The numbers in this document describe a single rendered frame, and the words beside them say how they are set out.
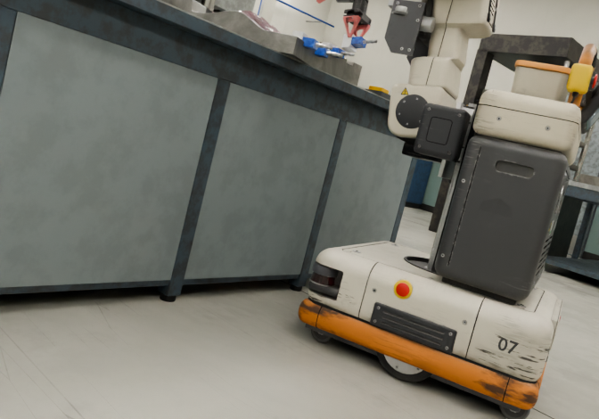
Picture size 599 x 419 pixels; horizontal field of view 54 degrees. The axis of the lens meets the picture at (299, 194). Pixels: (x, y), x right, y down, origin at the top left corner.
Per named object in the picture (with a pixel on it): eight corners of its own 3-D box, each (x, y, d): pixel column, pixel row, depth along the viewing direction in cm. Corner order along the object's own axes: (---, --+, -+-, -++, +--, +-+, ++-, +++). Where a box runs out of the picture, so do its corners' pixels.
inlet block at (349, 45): (378, 51, 215) (381, 36, 216) (372, 45, 211) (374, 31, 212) (348, 53, 223) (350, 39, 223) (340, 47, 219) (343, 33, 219)
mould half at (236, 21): (320, 71, 201) (328, 39, 200) (292, 54, 176) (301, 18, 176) (195, 45, 218) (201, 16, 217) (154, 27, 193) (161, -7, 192)
